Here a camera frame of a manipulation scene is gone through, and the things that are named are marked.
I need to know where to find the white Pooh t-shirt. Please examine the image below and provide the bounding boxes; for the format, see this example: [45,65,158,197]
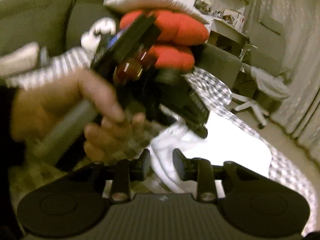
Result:
[148,112,272,193]

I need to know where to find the person's left hand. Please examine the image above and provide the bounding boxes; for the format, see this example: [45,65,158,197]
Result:
[11,70,145,162]

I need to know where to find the red knitted cushion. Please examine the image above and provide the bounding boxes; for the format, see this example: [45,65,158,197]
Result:
[120,9,209,73]

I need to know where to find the smartphone playing video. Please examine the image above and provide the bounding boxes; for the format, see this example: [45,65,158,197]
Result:
[90,30,125,68]

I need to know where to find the white flower plush cushion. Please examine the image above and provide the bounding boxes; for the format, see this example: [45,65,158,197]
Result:
[81,17,116,53]

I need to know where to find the beige pillow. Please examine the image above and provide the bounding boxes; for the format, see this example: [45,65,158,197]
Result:
[104,0,209,24]

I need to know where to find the grey checkered bed quilt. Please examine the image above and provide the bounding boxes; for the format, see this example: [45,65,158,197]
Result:
[4,45,318,235]

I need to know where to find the white desk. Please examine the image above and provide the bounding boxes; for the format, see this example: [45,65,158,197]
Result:
[207,17,248,56]

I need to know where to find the folded grey cloth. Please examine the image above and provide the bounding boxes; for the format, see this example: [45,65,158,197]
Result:
[38,47,50,68]

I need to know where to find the grey office chair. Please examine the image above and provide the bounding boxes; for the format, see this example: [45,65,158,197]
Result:
[231,12,292,130]

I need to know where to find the grey garment on chair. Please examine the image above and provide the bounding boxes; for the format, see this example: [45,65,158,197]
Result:
[251,67,290,101]

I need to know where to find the folded beige blanket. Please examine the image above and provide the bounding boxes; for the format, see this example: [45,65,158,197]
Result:
[0,42,40,77]

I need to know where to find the grey star curtain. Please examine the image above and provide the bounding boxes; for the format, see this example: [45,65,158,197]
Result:
[247,0,319,163]

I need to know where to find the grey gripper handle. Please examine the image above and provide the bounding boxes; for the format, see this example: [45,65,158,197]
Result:
[28,100,98,166]

